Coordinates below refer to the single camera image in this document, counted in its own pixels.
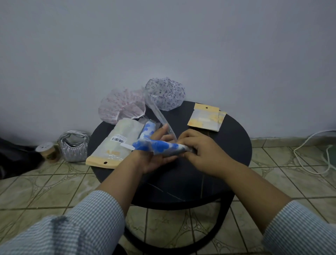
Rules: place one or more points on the person's left hand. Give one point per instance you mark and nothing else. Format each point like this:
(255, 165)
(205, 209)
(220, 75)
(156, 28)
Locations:
(155, 163)

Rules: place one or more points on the ribbon spool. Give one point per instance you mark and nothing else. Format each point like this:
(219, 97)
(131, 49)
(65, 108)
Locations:
(47, 151)

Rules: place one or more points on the cream packet with barcode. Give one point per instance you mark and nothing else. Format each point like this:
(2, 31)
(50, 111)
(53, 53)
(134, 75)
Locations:
(113, 149)

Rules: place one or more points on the person's right hand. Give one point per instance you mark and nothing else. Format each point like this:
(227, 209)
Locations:
(210, 157)

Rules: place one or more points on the pink print shower cap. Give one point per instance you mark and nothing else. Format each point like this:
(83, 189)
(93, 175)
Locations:
(118, 105)

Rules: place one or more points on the black bag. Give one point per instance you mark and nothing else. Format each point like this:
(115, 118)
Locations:
(15, 160)

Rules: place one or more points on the blue flower shower cap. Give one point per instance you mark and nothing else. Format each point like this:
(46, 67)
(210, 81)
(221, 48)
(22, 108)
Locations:
(148, 128)
(162, 147)

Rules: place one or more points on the silver quilted handbag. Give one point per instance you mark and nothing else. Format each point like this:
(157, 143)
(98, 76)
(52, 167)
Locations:
(73, 149)

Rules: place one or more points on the stack of yellow small pouches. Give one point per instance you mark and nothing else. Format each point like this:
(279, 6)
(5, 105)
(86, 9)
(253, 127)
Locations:
(204, 118)

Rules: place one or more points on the pale green appliance base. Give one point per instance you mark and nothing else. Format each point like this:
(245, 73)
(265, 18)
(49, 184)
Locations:
(332, 157)

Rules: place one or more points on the black round side table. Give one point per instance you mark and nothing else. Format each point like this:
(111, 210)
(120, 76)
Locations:
(183, 184)

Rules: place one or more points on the person's left forearm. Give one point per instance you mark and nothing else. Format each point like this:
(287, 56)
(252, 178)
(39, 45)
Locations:
(115, 191)

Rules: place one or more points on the person's right forearm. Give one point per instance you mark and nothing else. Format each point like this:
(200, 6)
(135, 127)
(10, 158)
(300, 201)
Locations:
(260, 194)

